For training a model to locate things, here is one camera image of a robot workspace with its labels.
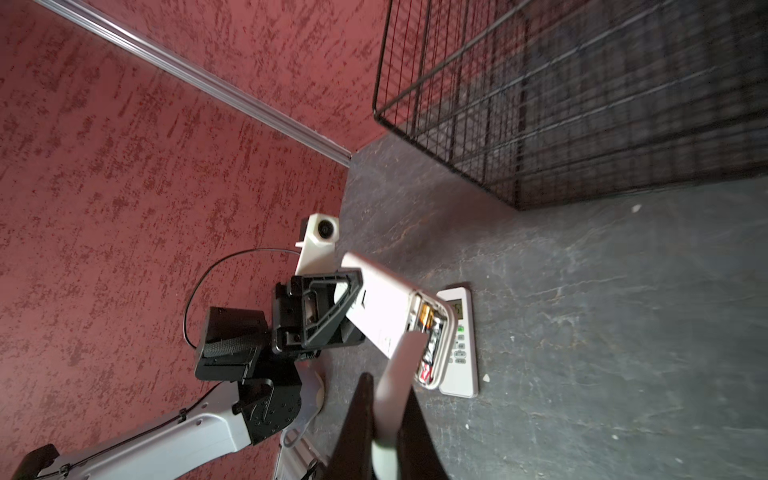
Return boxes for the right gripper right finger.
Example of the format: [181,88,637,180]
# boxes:
[396,389,449,480]

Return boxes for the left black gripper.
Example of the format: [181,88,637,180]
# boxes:
[272,269,364,360]

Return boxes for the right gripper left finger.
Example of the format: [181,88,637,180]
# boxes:
[323,373,374,480]

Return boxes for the white battery cover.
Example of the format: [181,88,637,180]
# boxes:
[368,328,432,480]

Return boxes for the grey white remote control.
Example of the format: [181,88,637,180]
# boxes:
[341,252,458,390]

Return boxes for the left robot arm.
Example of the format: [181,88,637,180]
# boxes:
[13,269,363,479]

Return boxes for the white air conditioner remote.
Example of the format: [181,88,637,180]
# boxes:
[438,286,479,399]

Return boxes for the AAA batteries in remote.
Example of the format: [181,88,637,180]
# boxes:
[417,303,447,386]

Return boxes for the black wire basket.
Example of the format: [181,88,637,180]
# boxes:
[372,1,767,210]

